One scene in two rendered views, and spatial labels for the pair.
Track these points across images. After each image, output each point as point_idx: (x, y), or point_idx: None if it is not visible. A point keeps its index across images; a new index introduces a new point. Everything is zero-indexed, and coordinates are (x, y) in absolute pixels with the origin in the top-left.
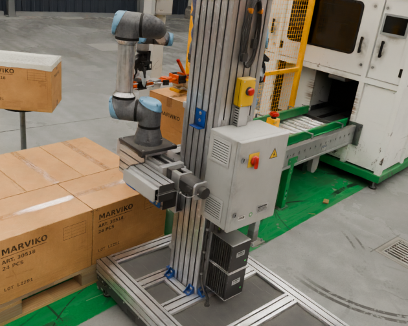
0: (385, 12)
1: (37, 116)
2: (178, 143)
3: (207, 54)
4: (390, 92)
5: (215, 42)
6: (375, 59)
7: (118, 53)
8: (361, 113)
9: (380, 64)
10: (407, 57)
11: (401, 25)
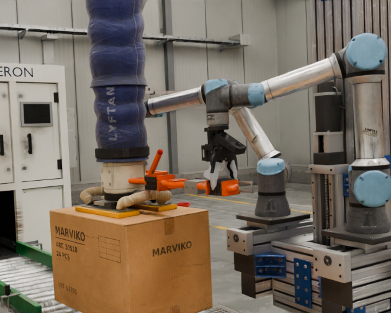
0: (19, 101)
1: None
2: (195, 285)
3: (380, 86)
4: (54, 189)
5: (387, 69)
6: (24, 157)
7: (376, 97)
8: (28, 228)
9: (33, 161)
10: (61, 144)
11: (44, 112)
